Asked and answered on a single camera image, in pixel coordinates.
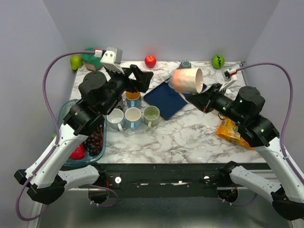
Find blue butterfly mug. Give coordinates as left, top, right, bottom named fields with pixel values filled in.
left=125, top=92, right=142, bottom=109

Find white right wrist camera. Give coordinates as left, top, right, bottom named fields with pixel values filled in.
left=219, top=68, right=238, bottom=92

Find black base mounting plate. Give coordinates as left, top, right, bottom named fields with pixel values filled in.
left=90, top=162, right=247, bottom=199

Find dark red toy grapes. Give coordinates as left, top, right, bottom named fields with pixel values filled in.
left=84, top=124, right=104, bottom=157

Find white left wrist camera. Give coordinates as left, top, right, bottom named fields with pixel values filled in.
left=94, top=47, right=124, bottom=74

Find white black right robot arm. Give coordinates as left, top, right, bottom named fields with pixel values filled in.
left=186, top=84, right=304, bottom=221

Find teal plastic fruit bin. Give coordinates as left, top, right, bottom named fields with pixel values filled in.
left=57, top=99, right=107, bottom=167

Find light blue faceted mug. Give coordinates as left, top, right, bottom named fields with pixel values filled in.
left=125, top=107, right=142, bottom=131

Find red toy dragon fruit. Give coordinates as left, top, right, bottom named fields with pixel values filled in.
left=69, top=143, right=86, bottom=160

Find green toy pear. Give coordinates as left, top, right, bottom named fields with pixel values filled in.
left=70, top=55, right=83, bottom=70

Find white pump bottle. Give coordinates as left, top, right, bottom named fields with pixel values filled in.
left=226, top=89, right=232, bottom=95

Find orange snack bag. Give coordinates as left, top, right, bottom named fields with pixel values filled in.
left=216, top=118, right=254, bottom=150

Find pink ceramic mug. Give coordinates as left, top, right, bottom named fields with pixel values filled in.
left=171, top=68, right=204, bottom=94

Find blue white gradient mug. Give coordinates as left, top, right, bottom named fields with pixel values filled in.
left=107, top=108, right=126, bottom=132

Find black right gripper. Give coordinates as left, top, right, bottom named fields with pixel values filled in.
left=186, top=83, right=246, bottom=125

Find light green mug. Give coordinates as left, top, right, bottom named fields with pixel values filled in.
left=143, top=105, right=160, bottom=128

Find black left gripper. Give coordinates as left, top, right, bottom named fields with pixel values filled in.
left=100, top=64, right=153, bottom=114

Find dark blue mat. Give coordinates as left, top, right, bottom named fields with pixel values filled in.
left=143, top=82, right=187, bottom=120

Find red toy apple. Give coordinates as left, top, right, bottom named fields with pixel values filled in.
left=144, top=55, right=157, bottom=68

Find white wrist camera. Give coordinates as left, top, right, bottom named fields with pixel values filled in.
left=94, top=47, right=124, bottom=74
left=219, top=68, right=238, bottom=92

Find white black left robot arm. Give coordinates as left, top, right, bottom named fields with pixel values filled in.
left=14, top=65, right=153, bottom=205

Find dark teal mug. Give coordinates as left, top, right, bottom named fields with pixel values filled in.
left=178, top=60, right=191, bottom=69

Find grey mug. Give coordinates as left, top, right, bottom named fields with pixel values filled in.
left=164, top=76, right=173, bottom=88

